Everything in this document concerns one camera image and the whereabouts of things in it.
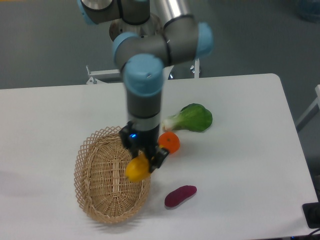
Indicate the woven wicker basket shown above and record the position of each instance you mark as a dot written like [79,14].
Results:
[102,190]

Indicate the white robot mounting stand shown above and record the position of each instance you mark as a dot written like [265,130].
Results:
[114,75]

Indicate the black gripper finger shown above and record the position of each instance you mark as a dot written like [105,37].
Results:
[158,157]
[128,140]

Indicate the orange tangerine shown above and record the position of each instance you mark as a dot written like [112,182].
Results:
[170,141]

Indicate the white frame at right edge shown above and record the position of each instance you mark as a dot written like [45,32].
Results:
[310,111]

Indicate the purple sweet potato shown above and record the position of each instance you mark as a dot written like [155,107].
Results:
[179,195]

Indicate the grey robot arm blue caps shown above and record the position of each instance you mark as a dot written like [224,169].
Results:
[141,52]

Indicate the black device at table edge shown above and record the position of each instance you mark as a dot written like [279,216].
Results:
[312,214]

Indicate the yellow mango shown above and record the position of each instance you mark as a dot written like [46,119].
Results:
[138,169]

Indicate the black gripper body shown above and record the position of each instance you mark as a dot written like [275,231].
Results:
[146,141]

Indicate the green bok choy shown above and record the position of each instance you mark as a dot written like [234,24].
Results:
[193,117]

